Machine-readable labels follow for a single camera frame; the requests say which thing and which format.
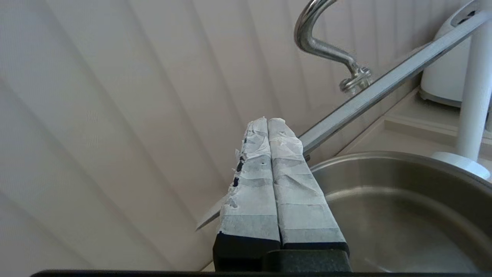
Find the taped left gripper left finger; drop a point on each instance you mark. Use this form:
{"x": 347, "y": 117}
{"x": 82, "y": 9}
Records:
{"x": 250, "y": 200}

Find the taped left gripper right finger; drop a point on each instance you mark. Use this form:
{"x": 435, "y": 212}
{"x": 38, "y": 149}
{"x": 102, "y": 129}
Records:
{"x": 300, "y": 200}

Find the glass lid with white rim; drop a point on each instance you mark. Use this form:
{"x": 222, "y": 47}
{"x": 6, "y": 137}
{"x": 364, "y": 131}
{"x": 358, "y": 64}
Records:
{"x": 384, "y": 82}

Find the white pot with steel insert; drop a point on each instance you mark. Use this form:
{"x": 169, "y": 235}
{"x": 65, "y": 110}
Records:
{"x": 403, "y": 215}

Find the white toaster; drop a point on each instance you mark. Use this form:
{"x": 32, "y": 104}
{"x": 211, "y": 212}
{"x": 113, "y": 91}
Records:
{"x": 442, "y": 77}

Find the white support pole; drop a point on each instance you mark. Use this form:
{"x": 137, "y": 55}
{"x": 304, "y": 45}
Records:
{"x": 474, "y": 96}

